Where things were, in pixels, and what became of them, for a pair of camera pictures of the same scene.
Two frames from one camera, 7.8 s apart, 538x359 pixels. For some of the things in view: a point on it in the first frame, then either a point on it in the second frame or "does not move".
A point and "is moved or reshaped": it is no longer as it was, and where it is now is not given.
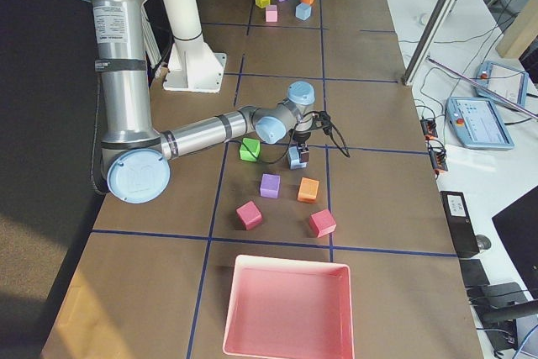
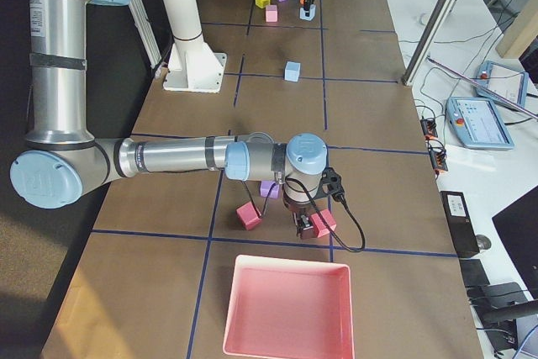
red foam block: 321,223 does not move
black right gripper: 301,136 to 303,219
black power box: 460,223 does not move
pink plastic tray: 289,308 does not move
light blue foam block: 294,160 is moved or reshaped
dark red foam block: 250,214 does not move
